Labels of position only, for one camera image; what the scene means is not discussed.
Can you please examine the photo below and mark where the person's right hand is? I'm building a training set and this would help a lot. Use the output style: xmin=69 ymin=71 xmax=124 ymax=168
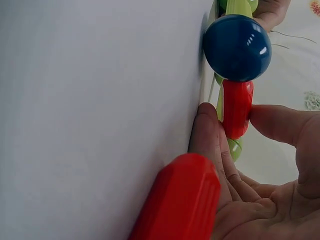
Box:
xmin=187 ymin=101 xmax=320 ymax=240

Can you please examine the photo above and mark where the person's left hand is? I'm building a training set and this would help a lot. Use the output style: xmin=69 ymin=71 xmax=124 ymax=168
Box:
xmin=254 ymin=0 xmax=289 ymax=33

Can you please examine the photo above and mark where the light green plastic rod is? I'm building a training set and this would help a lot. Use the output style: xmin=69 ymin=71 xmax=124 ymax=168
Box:
xmin=224 ymin=0 xmax=253 ymax=19
xmin=214 ymin=73 xmax=244 ymax=163

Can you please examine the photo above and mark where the short red plastic rod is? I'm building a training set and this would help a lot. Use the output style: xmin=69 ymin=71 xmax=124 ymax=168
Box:
xmin=220 ymin=79 xmax=254 ymax=140

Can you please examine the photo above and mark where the blue plastic ball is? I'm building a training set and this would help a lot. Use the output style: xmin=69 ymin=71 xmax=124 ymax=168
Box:
xmin=202 ymin=14 xmax=273 ymax=83

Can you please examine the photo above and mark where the thin white stick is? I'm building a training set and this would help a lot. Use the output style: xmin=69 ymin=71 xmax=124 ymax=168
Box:
xmin=208 ymin=76 xmax=216 ymax=104

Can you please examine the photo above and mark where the large red plastic rod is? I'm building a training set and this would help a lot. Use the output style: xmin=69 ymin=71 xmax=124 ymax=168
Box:
xmin=129 ymin=152 xmax=221 ymax=240

